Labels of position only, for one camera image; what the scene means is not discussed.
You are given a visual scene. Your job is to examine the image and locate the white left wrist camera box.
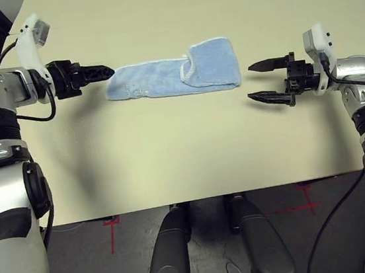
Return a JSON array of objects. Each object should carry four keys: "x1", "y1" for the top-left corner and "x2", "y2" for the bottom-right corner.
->
[{"x1": 11, "y1": 12, "x2": 60, "y2": 107}]

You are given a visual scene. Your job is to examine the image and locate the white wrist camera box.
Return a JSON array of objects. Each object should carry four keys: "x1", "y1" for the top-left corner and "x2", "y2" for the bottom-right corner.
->
[
  {"x1": 11, "y1": 12, "x2": 60, "y2": 107},
  {"x1": 300, "y1": 21, "x2": 343, "y2": 97}
]

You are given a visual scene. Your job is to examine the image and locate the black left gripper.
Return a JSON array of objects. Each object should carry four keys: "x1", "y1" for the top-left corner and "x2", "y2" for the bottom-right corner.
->
[{"x1": 44, "y1": 53, "x2": 118, "y2": 102}]

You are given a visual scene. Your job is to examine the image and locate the light blue towel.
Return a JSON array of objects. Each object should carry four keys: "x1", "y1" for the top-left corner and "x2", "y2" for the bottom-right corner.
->
[{"x1": 101, "y1": 35, "x2": 243, "y2": 106}]

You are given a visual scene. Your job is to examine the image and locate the thin white floor wire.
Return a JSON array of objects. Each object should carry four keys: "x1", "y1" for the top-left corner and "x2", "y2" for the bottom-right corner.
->
[{"x1": 224, "y1": 258, "x2": 243, "y2": 273}]

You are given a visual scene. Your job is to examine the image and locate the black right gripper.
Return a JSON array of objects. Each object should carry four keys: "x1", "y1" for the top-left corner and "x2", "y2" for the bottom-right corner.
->
[{"x1": 242, "y1": 48, "x2": 325, "y2": 112}]

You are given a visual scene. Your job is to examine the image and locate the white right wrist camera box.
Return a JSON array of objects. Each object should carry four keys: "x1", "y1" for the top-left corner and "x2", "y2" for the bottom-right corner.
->
[{"x1": 300, "y1": 21, "x2": 343, "y2": 97}]

